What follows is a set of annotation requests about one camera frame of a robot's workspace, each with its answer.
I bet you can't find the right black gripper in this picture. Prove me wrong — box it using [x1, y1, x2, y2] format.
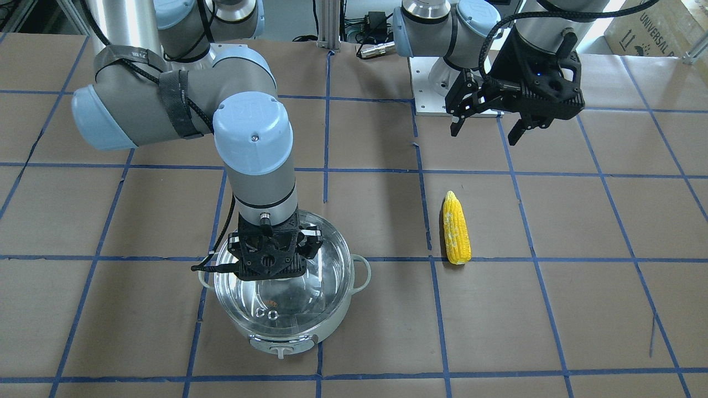
[228, 211, 324, 281]

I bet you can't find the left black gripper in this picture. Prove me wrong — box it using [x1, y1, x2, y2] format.
[445, 28, 586, 146]

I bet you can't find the glass pot lid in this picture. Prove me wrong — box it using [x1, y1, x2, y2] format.
[214, 213, 354, 338]

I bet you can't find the yellow corn cob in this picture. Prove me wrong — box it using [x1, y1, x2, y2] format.
[442, 191, 472, 265]

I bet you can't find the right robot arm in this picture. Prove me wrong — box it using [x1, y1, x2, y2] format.
[72, 1, 324, 281]

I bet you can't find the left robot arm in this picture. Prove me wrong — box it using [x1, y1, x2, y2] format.
[393, 1, 607, 145]

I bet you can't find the pale green steel pot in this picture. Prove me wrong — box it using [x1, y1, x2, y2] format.
[198, 209, 372, 360]

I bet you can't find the black power adapter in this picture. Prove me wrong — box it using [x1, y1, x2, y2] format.
[363, 11, 388, 35]

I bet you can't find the cardboard box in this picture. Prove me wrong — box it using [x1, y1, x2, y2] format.
[604, 1, 707, 56]

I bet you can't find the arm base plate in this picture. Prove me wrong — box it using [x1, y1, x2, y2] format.
[409, 56, 460, 116]

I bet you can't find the aluminium frame post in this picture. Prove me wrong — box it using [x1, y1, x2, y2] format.
[315, 0, 343, 53]

